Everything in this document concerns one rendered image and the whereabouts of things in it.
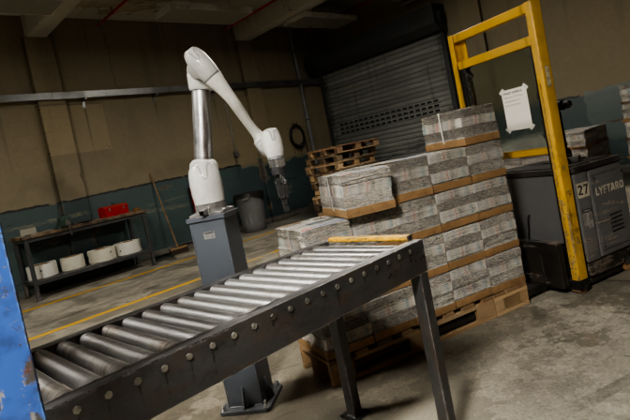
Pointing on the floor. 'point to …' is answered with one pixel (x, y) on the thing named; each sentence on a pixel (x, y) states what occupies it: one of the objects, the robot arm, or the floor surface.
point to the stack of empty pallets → (337, 163)
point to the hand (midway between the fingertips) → (285, 204)
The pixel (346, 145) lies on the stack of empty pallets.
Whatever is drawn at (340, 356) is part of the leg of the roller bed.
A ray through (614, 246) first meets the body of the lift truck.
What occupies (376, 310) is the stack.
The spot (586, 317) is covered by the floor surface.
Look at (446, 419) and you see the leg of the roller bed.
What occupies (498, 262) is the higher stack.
